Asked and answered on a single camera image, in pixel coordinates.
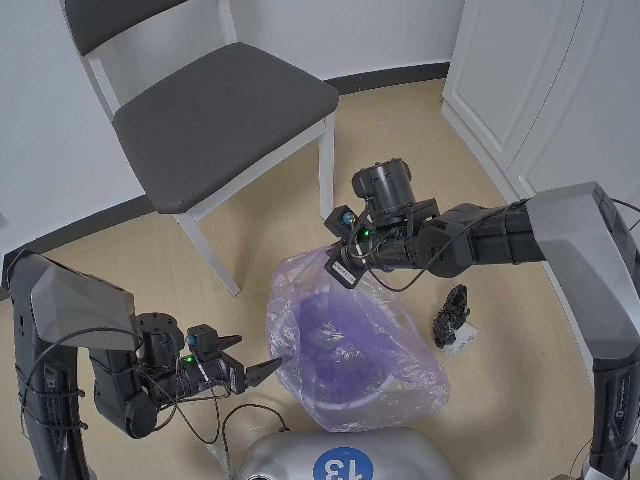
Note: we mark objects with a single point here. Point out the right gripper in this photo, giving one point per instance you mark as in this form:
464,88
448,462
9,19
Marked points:
390,255

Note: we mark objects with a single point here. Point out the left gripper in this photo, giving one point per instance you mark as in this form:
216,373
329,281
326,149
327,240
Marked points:
235,375

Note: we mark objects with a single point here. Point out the black plastic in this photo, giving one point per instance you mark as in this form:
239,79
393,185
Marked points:
450,313

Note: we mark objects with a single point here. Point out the purple plastic bag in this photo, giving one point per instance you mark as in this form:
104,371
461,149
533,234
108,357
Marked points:
400,368

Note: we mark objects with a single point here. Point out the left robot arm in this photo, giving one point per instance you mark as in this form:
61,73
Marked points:
70,293

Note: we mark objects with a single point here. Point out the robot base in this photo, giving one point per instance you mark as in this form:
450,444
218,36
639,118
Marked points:
280,458

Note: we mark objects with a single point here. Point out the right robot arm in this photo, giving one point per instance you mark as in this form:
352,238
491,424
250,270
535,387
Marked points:
565,228

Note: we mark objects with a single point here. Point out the white trash bin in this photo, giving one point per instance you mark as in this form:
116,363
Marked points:
350,399

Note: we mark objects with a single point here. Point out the white chair grey seat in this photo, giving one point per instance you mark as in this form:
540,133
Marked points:
210,118

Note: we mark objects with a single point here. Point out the white wardrobe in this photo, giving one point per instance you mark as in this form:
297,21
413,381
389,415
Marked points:
525,68

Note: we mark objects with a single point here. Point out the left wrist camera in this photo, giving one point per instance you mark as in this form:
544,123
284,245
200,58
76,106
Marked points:
202,340

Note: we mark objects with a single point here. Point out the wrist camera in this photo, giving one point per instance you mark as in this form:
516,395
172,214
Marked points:
342,220
202,340

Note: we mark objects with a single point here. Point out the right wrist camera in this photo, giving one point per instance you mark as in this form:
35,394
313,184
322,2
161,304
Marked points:
342,220

